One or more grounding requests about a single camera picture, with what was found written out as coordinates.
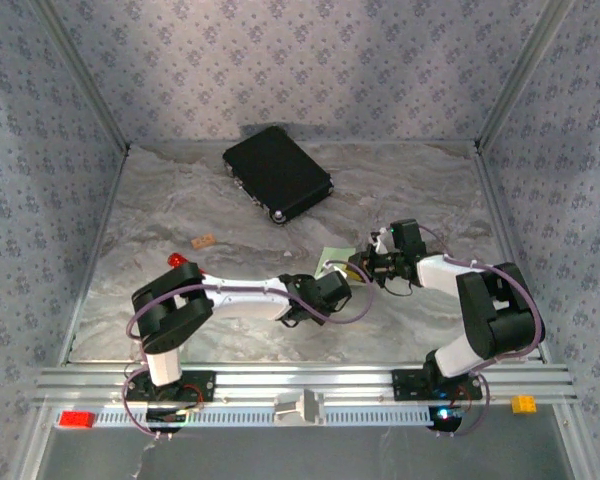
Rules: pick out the red toy brick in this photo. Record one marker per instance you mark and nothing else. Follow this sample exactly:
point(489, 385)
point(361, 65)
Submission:
point(76, 420)

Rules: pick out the grey metal bracket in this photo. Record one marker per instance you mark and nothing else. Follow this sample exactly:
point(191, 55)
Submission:
point(310, 405)

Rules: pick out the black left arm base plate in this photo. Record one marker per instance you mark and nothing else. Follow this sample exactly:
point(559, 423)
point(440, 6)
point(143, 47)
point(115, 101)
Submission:
point(205, 387)

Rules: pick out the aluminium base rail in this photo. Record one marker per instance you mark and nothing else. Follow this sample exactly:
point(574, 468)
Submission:
point(300, 377)

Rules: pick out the light green paper sheet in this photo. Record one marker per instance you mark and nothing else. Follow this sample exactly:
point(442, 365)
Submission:
point(332, 255)

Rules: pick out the red translucent plastic cylinder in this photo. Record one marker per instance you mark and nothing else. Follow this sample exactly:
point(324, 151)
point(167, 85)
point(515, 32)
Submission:
point(176, 260)

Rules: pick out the yellow toy brick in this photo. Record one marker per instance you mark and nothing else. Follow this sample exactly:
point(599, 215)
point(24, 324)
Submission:
point(523, 404)

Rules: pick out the aluminium corner post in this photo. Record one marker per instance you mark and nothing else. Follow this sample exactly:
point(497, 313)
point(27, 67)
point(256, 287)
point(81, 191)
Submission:
point(90, 80)
point(517, 80)

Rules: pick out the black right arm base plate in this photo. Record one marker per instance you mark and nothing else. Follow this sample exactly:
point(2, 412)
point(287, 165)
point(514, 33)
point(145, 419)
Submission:
point(407, 385)

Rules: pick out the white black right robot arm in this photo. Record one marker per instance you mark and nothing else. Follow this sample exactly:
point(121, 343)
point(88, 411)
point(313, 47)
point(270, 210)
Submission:
point(437, 272)

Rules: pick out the aluminium side rail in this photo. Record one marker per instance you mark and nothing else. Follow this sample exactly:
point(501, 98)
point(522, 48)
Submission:
point(96, 255)
point(509, 250)

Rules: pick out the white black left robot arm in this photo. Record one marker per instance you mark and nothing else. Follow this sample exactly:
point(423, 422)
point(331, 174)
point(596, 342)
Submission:
point(250, 306)

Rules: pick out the black hard case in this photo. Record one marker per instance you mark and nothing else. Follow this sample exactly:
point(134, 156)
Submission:
point(275, 170)

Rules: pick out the small tan wooden block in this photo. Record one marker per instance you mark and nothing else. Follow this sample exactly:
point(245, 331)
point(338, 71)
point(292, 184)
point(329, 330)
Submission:
point(203, 241)

